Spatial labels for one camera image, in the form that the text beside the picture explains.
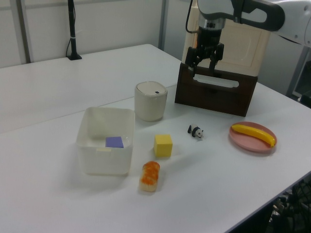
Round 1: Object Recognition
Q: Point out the purple cube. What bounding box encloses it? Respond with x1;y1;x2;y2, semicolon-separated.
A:
105;136;125;149

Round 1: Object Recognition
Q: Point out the translucent white plastic box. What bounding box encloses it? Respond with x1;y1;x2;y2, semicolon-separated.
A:
75;106;136;177

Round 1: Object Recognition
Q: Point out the small panda figurine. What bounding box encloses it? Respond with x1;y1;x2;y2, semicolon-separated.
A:
187;123;205;140

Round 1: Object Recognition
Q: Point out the yellow cube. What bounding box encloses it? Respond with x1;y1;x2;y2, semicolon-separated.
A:
153;134;173;158

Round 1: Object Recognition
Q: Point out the black table clamp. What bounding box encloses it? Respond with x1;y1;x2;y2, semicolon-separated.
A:
66;0;83;61

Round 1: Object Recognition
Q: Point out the white plastic drawer handle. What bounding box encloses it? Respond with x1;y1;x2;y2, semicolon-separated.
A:
192;73;240;89

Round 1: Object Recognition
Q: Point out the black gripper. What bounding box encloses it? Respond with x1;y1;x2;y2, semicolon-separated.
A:
185;27;225;79

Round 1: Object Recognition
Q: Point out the yellow toy banana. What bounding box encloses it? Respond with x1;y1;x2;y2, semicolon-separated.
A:
230;123;277;148

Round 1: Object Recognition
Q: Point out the pink plate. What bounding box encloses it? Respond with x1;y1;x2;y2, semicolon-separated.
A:
228;121;278;153

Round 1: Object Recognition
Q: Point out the beige mini trash can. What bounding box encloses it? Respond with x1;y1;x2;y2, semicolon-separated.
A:
134;81;168;122

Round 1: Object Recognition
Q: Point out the toy bread loaf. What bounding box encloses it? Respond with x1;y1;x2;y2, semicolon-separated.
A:
138;161;161;193

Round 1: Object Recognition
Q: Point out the cream plastic storage cabinet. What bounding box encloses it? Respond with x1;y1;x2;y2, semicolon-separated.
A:
181;0;272;77

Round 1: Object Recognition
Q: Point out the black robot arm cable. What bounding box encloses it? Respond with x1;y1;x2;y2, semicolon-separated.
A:
185;0;200;33

